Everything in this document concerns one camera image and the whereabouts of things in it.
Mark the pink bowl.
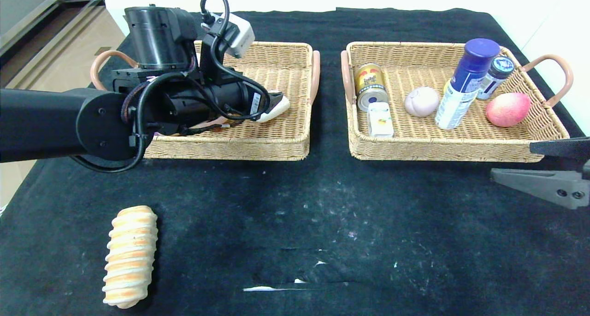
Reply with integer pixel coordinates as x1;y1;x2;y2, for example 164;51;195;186
191;117;233;129

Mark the black left camera cable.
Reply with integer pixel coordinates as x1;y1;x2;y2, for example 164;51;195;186
200;0;272;122

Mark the wicker basket holding food items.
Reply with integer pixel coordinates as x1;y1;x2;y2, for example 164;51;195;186
340;42;574;164

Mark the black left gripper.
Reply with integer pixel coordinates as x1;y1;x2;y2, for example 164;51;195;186
209;80;283;122

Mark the wicker basket holding pink mug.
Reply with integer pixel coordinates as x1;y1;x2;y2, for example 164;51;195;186
91;41;321;162

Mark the gold drink can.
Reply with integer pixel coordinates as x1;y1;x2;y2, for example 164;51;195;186
354;63;389;112

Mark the small dark blue bottle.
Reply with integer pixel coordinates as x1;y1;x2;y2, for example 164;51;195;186
476;56;515;100

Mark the mauve round peach bun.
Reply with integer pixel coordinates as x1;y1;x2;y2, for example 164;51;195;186
404;87;440;118

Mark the red peach fruit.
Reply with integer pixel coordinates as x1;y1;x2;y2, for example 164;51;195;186
485;93;531;128

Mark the thin red black wire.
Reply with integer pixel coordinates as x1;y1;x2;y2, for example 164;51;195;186
157;119;232;138

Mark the striped orange bread roll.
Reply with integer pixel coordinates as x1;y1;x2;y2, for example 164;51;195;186
102;206;158;309

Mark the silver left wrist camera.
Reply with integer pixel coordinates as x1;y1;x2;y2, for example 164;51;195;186
210;13;256;59

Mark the white soap bar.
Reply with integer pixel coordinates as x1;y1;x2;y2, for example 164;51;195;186
255;94;291;123

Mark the small white juice carton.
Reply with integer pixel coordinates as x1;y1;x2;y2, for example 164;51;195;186
367;102;395;137

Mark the grey metal shelf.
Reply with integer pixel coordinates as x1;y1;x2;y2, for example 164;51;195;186
0;0;107;54

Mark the blue cap spray can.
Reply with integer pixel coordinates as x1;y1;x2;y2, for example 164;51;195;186
435;38;501;130

